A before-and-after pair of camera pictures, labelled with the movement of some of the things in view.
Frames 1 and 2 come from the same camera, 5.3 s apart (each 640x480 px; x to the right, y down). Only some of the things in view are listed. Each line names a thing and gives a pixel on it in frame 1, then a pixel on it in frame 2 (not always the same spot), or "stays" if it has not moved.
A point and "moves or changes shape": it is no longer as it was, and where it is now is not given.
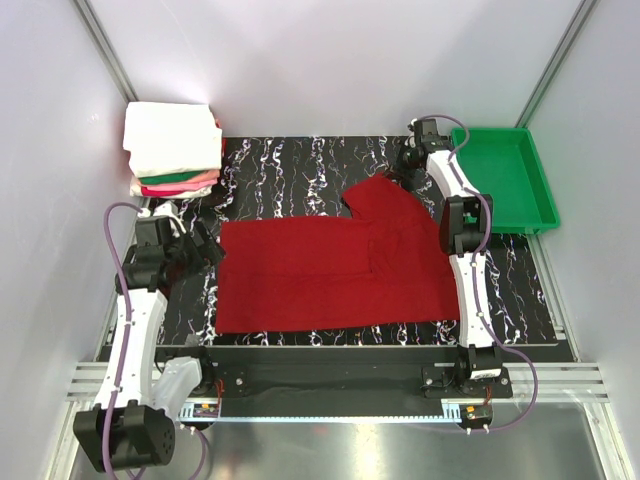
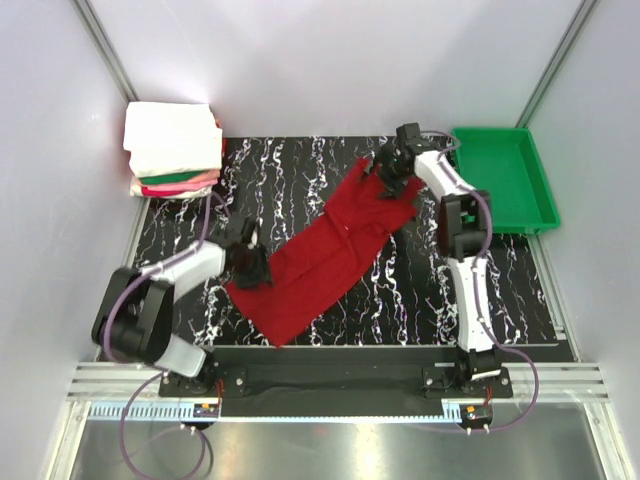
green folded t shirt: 169,179 stays
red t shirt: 384,263 moves or changes shape
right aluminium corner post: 572,32 stays
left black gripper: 207,253 to 262,276
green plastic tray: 504,163 stays
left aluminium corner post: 87,14 stays
